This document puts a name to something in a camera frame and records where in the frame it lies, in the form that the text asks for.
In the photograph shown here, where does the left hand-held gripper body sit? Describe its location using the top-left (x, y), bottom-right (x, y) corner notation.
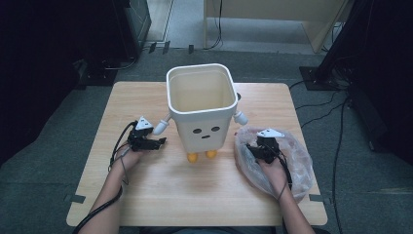
top-left (127, 115), bottom-right (154, 152)

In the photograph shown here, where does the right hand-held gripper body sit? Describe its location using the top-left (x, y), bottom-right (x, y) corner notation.
top-left (255, 128), bottom-right (285, 165)

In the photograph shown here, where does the cream bin with face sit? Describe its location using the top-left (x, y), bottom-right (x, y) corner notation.
top-left (152, 62), bottom-right (249, 164)

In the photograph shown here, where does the translucent plastic bag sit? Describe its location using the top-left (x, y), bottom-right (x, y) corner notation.
top-left (234, 125), bottom-right (316, 203)

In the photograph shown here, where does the cream bin rim ring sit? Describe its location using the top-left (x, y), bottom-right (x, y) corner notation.
top-left (166, 62), bottom-right (240, 124)

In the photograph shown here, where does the person's left hand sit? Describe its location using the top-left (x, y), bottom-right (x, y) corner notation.
top-left (111, 146), bottom-right (144, 175)

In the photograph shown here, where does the person's right hand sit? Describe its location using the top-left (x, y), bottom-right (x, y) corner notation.
top-left (257, 157), bottom-right (290, 200)

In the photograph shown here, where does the black tape mark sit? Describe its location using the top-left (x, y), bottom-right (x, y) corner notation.
top-left (308, 193), bottom-right (326, 204)
top-left (63, 193), bottom-right (87, 205)

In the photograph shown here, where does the black stand base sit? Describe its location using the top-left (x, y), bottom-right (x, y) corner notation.
top-left (76, 58), bottom-right (119, 88)
top-left (298, 65), bottom-right (351, 92)

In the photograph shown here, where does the black cabinet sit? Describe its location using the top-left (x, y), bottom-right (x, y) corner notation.
top-left (111, 0), bottom-right (153, 61)

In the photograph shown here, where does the light wooden cabinet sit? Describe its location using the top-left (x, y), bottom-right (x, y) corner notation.
top-left (203, 0), bottom-right (351, 55)

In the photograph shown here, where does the grey wrist strap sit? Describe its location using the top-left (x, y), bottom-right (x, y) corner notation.
top-left (119, 154), bottom-right (131, 186)
top-left (276, 180), bottom-right (290, 202)

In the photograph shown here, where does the black floor cable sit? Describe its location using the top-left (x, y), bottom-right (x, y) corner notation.
top-left (288, 79), bottom-right (308, 91)
top-left (300, 99), bottom-right (349, 129)
top-left (330, 97), bottom-right (352, 234)

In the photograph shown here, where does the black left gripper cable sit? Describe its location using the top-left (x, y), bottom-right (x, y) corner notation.
top-left (71, 120), bottom-right (139, 234)

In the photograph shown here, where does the black hanging cable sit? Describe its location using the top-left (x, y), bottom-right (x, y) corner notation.
top-left (204, 0), bottom-right (225, 51)

